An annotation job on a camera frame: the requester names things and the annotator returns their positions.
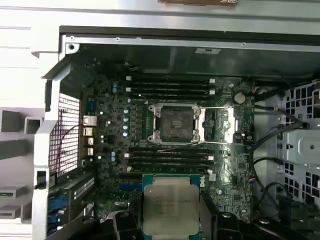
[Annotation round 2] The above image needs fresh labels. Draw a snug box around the grey parts rack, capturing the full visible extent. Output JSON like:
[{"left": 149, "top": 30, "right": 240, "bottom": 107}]
[{"left": 0, "top": 107, "right": 46, "bottom": 224}]

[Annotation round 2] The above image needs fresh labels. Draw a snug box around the blue expansion slot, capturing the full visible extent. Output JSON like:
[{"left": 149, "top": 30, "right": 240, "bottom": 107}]
[{"left": 119, "top": 183, "right": 143, "bottom": 190}]

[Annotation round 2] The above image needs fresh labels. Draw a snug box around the metal socket cover frame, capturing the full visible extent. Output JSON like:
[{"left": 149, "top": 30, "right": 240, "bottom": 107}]
[{"left": 199, "top": 106, "right": 239, "bottom": 145}]

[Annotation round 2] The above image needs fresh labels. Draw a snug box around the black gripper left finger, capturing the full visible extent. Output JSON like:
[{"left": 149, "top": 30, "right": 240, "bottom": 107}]
[{"left": 51, "top": 191, "right": 144, "bottom": 240}]

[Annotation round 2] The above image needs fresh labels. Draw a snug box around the black open PC case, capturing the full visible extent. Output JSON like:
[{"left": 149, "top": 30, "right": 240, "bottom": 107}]
[{"left": 31, "top": 24, "right": 320, "bottom": 240}]

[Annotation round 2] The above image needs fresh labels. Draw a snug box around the silver perforated drive cage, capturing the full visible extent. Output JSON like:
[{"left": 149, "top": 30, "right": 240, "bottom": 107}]
[{"left": 281, "top": 79, "right": 320, "bottom": 202}]

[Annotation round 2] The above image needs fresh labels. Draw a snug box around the green motherboard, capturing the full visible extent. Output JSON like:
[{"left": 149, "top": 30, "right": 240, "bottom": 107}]
[{"left": 79, "top": 74, "right": 256, "bottom": 240}]

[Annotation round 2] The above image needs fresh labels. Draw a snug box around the silver-topped CPU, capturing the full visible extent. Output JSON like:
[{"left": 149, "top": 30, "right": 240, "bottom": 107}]
[{"left": 141, "top": 173, "right": 202, "bottom": 238}]

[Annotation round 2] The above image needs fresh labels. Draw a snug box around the thin wire locking lever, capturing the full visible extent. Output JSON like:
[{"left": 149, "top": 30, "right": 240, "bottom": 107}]
[{"left": 157, "top": 142, "right": 209, "bottom": 153}]

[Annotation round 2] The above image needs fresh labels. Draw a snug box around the black RAM slot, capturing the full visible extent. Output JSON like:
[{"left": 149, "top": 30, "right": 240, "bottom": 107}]
[
  {"left": 124, "top": 159, "right": 215, "bottom": 167},
  {"left": 124, "top": 165, "right": 215, "bottom": 174},
  {"left": 125, "top": 87, "right": 216, "bottom": 95},
  {"left": 124, "top": 153, "right": 215, "bottom": 161},
  {"left": 125, "top": 93, "right": 216, "bottom": 101},
  {"left": 124, "top": 146, "right": 215, "bottom": 155},
  {"left": 125, "top": 81, "right": 216, "bottom": 89},
  {"left": 125, "top": 75, "right": 216, "bottom": 83}
]

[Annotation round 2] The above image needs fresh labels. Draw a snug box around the black looped cable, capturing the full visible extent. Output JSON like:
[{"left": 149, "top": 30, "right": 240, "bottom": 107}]
[{"left": 251, "top": 156, "right": 286, "bottom": 219}]

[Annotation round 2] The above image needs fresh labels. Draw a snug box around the CPU socket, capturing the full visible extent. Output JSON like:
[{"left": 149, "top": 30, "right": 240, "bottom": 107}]
[{"left": 148, "top": 103, "right": 203, "bottom": 146}]

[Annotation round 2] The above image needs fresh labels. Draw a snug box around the silver rear port stack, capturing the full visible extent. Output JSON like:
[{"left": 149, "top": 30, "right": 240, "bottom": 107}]
[{"left": 81, "top": 114, "right": 99, "bottom": 156}]

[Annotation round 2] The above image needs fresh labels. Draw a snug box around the round silver coin battery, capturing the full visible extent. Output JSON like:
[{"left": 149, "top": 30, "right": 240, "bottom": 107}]
[{"left": 233, "top": 92, "right": 247, "bottom": 105}]

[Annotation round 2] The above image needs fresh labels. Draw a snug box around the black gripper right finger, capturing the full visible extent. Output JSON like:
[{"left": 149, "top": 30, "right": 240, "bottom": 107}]
[{"left": 199, "top": 191, "right": 320, "bottom": 240}]

